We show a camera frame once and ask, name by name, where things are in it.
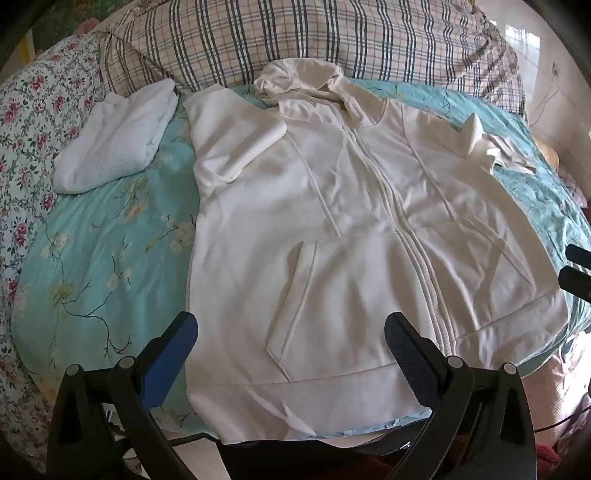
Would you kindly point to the pink fleece cloth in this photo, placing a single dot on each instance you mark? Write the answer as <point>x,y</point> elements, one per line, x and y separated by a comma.
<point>565,383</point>

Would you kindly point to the pink floral bed sheet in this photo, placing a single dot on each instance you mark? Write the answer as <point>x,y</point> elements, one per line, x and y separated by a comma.
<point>41,115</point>

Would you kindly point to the white folded towel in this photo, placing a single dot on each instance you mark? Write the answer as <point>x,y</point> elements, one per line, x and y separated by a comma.
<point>117,138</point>

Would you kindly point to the plaid quilt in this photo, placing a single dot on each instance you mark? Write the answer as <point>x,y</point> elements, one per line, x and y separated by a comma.
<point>295,41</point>

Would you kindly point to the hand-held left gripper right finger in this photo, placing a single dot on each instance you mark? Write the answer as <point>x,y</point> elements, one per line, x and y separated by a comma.
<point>413,360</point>

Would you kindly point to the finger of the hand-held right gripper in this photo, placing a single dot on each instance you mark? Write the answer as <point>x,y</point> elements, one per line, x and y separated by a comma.
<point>576,279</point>
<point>581,254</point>

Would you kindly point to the white zip hoodie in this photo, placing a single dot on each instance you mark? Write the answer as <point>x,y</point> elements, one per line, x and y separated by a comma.
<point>351,258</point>

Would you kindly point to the teal floral blanket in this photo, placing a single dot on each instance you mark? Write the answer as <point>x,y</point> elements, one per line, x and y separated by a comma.
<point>115,249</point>

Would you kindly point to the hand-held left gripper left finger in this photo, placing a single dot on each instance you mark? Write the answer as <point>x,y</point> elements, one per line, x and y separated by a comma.
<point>168,357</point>

